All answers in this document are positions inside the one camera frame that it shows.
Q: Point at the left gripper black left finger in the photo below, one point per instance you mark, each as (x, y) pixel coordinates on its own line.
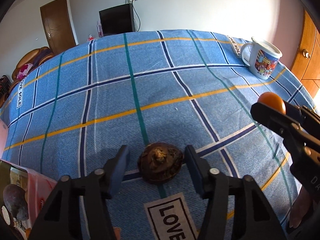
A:
(60, 215)

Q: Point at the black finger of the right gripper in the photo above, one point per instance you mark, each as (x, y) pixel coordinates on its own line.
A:
(279, 123)
(307, 118)

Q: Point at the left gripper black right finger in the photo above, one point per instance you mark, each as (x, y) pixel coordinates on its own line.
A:
(253, 218)

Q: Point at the pink metal tin box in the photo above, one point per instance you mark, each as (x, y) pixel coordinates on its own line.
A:
(37, 188)

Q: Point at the brown mangosteen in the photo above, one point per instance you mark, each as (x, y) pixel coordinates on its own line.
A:
(160, 162)

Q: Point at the purple passion fruit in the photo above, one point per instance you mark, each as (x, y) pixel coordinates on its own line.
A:
(14, 200)

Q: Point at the right hand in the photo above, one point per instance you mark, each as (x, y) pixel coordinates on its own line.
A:
(302, 209)

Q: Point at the orange wooden door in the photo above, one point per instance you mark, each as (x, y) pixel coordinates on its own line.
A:
(306, 63)

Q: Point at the white cartoon mug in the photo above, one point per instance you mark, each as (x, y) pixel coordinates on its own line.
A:
(261, 57)

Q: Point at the blue plaid tablecloth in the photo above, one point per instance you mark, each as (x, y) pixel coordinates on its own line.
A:
(182, 87)

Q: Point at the pink electric kettle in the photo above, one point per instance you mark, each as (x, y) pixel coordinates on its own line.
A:
(3, 136)

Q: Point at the pink floral cushion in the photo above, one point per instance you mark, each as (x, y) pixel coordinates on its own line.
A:
(24, 70)

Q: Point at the brown leather armchair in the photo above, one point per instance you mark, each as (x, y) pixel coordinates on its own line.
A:
(31, 60)

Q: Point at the black television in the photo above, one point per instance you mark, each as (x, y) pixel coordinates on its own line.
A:
(117, 20)

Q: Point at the brown wooden door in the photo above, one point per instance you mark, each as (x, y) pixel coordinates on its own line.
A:
(57, 26)

